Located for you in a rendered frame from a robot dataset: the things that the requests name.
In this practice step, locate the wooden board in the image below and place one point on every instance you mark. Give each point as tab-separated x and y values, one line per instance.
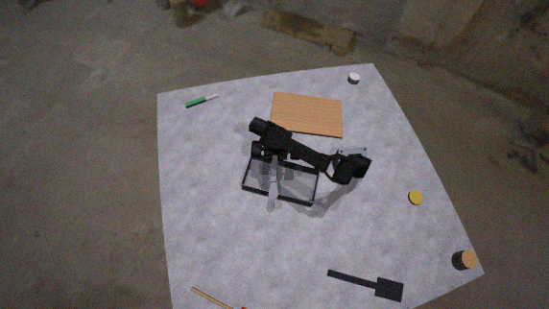
308	114

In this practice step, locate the white short cylinder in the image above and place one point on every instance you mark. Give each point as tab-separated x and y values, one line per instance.
353	78

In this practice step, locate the small yellow disc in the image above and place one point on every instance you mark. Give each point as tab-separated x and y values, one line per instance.
415	197

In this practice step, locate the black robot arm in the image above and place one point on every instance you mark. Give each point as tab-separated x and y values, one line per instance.
275	137

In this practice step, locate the grey cylinder with orange top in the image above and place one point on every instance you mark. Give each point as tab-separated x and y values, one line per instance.
463	260

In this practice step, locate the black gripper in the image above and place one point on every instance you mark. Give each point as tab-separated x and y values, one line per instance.
256	149

